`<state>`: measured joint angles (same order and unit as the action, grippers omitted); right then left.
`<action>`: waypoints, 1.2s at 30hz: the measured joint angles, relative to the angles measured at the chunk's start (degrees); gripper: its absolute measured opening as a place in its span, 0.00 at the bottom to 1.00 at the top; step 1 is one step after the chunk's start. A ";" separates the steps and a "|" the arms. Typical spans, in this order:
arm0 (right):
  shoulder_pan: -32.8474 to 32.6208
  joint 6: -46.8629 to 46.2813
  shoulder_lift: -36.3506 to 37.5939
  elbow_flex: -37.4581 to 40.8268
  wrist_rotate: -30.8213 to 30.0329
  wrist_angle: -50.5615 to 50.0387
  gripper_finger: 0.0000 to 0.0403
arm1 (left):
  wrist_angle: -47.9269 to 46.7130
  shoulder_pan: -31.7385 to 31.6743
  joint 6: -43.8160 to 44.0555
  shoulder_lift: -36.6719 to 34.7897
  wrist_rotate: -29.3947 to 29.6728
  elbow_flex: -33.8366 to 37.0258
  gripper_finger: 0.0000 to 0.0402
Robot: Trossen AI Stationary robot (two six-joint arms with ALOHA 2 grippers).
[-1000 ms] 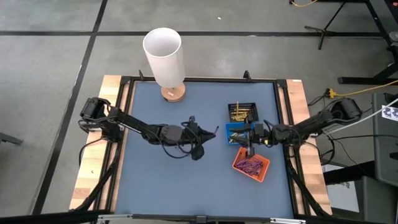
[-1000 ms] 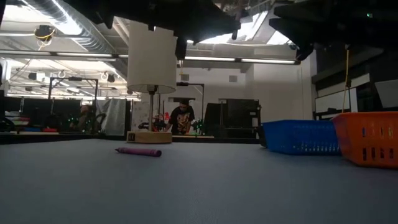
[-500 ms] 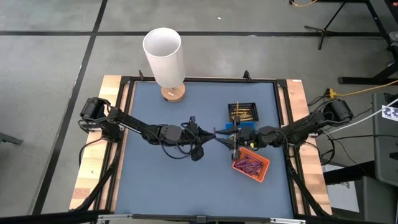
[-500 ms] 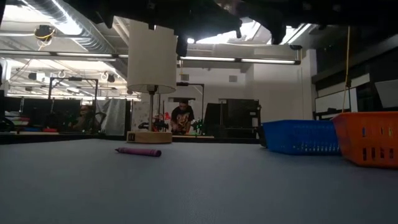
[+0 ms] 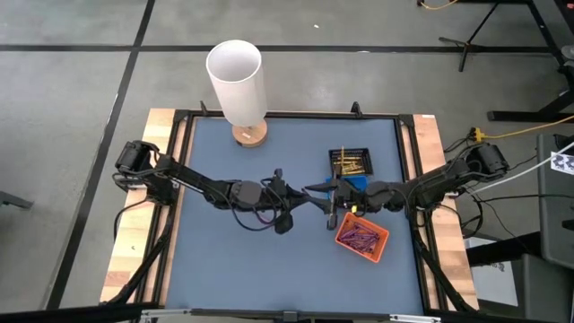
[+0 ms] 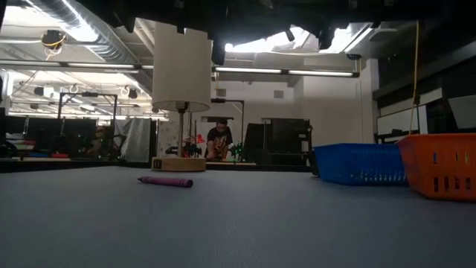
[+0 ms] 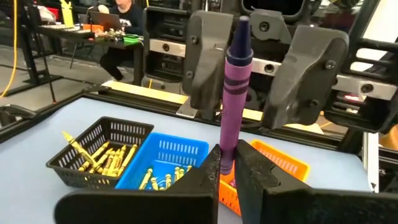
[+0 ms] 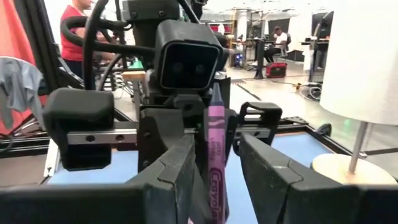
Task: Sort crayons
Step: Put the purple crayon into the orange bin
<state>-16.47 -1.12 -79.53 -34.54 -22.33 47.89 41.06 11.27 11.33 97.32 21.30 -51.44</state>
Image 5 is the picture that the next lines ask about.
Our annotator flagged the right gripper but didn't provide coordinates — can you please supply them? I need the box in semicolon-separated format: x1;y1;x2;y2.
303;178;374;231

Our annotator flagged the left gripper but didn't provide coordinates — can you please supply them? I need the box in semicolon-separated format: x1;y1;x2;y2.
257;168;336;216

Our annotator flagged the red crayon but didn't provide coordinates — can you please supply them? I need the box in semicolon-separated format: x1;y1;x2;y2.
347;222;380;237

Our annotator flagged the blue plastic basket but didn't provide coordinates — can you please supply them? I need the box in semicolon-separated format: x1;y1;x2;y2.
324;175;370;202

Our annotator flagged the black plastic basket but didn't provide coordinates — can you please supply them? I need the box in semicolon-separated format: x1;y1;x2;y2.
327;147;375;178

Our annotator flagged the orange plastic basket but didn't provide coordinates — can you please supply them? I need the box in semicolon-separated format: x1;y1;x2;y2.
334;211;391;265

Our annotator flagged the light wooden board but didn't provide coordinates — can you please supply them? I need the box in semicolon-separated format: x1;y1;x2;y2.
411;113;481;311
99;107;189;306

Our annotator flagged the table lamp white shade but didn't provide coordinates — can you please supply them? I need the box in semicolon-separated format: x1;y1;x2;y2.
204;39;269;149

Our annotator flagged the black floor stand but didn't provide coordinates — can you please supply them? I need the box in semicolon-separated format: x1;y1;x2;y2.
438;0;567;73
487;87;574;124

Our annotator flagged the grey cabinet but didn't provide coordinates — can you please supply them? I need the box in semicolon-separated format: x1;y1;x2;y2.
535;133;574;270

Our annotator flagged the grey box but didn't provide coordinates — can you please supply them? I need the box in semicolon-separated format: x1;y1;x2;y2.
509;253;574;323

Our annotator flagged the white marker sheet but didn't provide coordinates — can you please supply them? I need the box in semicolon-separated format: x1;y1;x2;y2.
550;151;574;176

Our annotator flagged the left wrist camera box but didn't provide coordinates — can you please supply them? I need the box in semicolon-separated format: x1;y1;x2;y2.
274;212;295;235

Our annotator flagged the black table frame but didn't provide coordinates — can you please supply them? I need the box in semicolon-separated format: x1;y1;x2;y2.
100;100;483;323

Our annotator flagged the white metal bracket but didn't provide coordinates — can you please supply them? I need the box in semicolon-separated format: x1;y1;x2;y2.
388;313;443;323

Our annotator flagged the white cable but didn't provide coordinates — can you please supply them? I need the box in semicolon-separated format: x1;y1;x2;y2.
465;141;574;196

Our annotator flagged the yellow cable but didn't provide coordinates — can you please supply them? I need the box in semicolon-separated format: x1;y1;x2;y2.
417;0;461;11
483;114;574;140

